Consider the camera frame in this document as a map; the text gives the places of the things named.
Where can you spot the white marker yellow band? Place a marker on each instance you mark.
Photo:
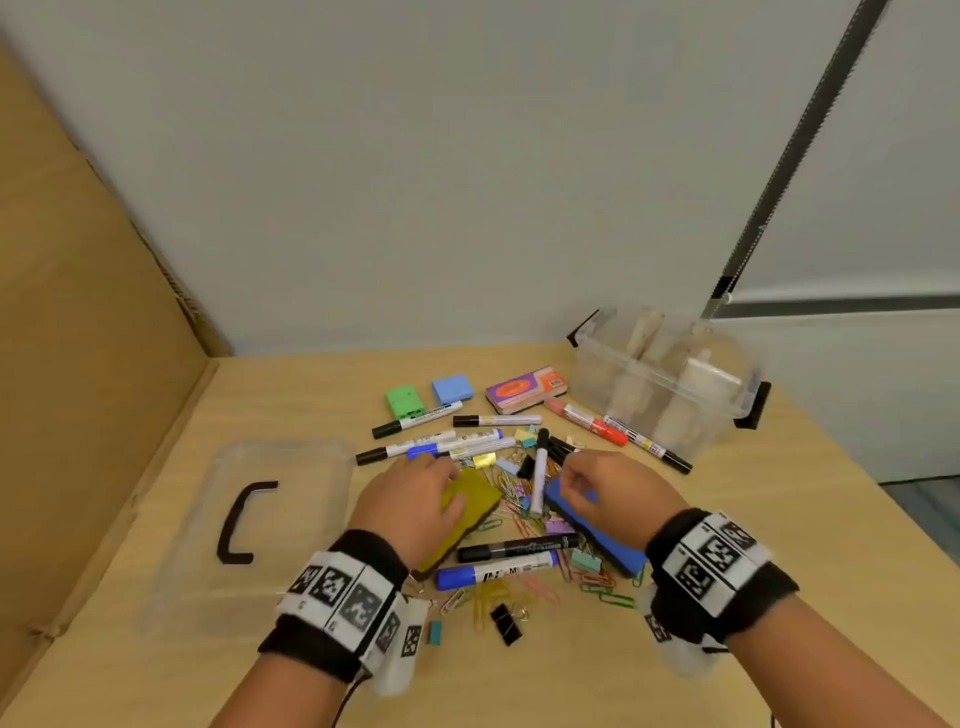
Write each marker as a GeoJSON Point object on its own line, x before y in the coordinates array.
{"type": "Point", "coordinates": [645, 442]}

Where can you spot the red marker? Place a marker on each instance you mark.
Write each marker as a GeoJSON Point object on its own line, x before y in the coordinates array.
{"type": "Point", "coordinates": [592, 426]}

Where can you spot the person's left hand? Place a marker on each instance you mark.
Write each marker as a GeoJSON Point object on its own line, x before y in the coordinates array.
{"type": "Point", "coordinates": [405, 502]}

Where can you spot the person's right forearm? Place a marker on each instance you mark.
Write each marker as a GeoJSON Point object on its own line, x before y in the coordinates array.
{"type": "Point", "coordinates": [825, 675]}

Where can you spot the large black marker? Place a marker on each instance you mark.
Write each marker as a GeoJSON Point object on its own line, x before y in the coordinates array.
{"type": "Point", "coordinates": [517, 547]}

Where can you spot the white marker yellow label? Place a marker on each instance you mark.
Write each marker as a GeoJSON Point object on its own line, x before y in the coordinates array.
{"type": "Point", "coordinates": [556, 454]}

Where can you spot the blue eraser block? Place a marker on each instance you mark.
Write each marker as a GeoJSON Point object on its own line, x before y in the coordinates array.
{"type": "Point", "coordinates": [452, 388]}

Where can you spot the wooden table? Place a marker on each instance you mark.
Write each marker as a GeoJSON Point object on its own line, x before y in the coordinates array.
{"type": "Point", "coordinates": [300, 390]}

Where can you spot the white marker purple label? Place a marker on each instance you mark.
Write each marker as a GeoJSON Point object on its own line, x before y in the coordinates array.
{"type": "Point", "coordinates": [564, 444]}

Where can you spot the blue board eraser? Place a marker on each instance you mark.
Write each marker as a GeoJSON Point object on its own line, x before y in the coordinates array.
{"type": "Point", "coordinates": [600, 536]}

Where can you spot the large white blue-capped marker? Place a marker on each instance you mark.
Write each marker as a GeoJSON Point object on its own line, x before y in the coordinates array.
{"type": "Point", "coordinates": [465, 577]}

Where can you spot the lilac marker black cap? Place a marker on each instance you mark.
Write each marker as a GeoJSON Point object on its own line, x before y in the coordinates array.
{"type": "Point", "coordinates": [538, 480]}

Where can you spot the black perforated wall strip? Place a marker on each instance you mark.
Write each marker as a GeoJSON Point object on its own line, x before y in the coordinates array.
{"type": "Point", "coordinates": [796, 150]}

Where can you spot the black right wristband with tags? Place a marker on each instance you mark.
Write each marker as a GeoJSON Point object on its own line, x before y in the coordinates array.
{"type": "Point", "coordinates": [712, 559]}

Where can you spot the yellow board eraser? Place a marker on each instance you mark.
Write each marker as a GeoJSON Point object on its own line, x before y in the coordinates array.
{"type": "Point", "coordinates": [480, 495]}

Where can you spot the person's right hand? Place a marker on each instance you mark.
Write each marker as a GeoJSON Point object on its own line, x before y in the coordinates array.
{"type": "Point", "coordinates": [630, 499]}

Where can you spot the clear plastic storage box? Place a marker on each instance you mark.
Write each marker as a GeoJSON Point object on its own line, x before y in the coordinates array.
{"type": "Point", "coordinates": [592, 367]}

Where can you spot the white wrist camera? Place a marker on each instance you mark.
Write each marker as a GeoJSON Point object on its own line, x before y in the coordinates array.
{"type": "Point", "coordinates": [682, 652]}
{"type": "Point", "coordinates": [394, 660]}

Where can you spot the brown cardboard panel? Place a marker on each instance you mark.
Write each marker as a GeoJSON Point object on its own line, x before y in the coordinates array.
{"type": "Point", "coordinates": [75, 337]}

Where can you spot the green pencil sharpener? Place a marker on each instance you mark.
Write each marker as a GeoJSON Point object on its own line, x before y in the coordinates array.
{"type": "Point", "coordinates": [403, 401]}

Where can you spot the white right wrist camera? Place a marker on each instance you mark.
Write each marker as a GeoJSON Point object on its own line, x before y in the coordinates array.
{"type": "Point", "coordinates": [682, 652]}

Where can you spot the pale lilac thin marker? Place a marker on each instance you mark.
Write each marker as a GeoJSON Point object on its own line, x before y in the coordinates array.
{"type": "Point", "coordinates": [487, 448]}

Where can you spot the orange purple patterned eraser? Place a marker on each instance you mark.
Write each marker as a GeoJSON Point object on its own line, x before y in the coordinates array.
{"type": "Point", "coordinates": [517, 390]}

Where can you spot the grey horizontal wall rail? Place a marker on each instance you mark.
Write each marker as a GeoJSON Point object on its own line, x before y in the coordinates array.
{"type": "Point", "coordinates": [862, 306]}

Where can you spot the person's left forearm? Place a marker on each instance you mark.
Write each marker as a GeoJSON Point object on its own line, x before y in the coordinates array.
{"type": "Point", "coordinates": [285, 697]}

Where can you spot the black wristband with tags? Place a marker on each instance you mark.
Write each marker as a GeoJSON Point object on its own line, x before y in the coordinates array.
{"type": "Point", "coordinates": [712, 559]}
{"type": "Point", "coordinates": [337, 592]}

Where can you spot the black left wristband with tags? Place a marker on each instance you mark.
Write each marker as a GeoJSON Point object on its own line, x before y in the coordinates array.
{"type": "Point", "coordinates": [337, 592]}

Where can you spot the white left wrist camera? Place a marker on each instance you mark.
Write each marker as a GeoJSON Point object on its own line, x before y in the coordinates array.
{"type": "Point", "coordinates": [394, 660]}

